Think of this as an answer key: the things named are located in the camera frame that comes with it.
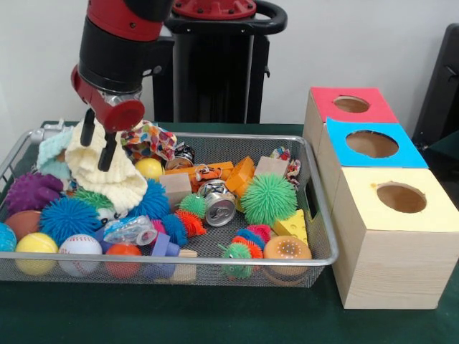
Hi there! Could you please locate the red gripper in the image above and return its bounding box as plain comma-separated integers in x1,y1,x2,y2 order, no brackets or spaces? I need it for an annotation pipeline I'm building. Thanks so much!
70,66,146,172

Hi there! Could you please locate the cream knitted cloth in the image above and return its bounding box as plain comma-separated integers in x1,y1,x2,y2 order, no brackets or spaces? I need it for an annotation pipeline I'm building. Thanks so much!
65,120,148,209

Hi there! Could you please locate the mint green cloth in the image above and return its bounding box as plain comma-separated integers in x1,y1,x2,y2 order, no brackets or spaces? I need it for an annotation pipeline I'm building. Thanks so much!
35,128,75,180

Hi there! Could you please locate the colourful polka dot cloth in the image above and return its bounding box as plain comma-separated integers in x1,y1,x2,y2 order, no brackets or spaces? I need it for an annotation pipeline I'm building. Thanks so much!
120,120,179,162

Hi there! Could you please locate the purple spiky ball with eyes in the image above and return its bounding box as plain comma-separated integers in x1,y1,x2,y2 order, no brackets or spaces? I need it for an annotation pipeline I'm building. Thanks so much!
5,173,65,216

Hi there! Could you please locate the wooden box with three holes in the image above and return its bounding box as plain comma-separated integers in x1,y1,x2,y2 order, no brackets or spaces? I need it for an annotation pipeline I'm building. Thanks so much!
303,86,459,310

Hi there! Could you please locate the plain blue spiky ball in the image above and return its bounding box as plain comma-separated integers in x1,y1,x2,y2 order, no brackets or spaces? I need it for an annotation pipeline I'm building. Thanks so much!
39,196,103,247

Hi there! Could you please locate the white baseball toy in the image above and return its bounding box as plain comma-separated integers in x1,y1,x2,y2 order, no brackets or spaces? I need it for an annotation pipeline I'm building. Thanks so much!
58,234,104,277

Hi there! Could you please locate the yellow ball toy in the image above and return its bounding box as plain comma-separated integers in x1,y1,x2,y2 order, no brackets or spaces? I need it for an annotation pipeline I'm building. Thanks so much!
14,232,59,275

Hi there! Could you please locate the crushed silver drink can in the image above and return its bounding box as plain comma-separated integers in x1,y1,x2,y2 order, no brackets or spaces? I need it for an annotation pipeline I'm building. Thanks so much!
198,178,237,227

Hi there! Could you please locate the plain green spiky ball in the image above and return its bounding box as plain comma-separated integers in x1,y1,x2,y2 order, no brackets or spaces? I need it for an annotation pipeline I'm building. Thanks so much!
240,173,298,229

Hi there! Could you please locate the dark green table cloth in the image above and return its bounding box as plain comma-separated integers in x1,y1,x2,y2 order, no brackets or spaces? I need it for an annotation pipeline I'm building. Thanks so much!
0,120,459,344

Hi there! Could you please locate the yellow toy cheese wedge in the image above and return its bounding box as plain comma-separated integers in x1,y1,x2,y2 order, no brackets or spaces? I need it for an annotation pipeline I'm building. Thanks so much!
274,209,309,247

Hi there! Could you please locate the toy burger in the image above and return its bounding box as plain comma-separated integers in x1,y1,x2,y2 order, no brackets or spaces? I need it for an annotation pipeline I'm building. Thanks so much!
263,236,313,284

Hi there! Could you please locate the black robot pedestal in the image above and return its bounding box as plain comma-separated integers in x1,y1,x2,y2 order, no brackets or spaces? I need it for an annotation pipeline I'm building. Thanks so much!
153,0,288,125

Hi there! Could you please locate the wire mesh bin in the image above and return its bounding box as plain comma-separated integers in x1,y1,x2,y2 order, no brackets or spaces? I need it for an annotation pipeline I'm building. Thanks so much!
0,128,340,287

